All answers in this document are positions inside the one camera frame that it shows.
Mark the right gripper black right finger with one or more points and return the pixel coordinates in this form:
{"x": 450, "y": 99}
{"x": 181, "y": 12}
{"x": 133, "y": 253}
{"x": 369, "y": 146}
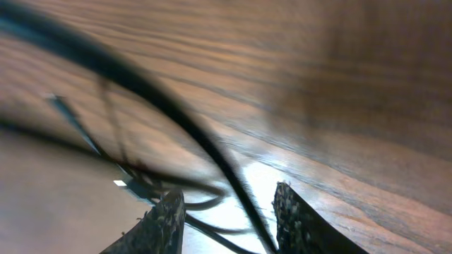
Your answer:
{"x": 301, "y": 230}

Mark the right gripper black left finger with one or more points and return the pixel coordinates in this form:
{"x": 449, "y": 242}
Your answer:
{"x": 159, "y": 232}

